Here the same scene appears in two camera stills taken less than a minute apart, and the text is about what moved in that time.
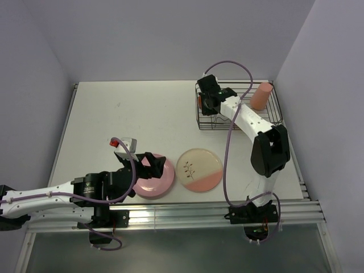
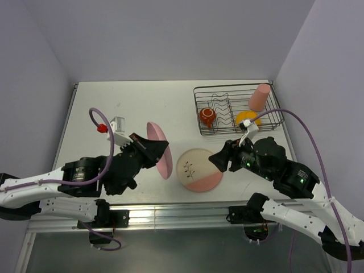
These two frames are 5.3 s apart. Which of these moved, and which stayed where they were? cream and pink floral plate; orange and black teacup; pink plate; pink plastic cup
Moved: pink plate; orange and black teacup
Stayed: pink plastic cup; cream and pink floral plate
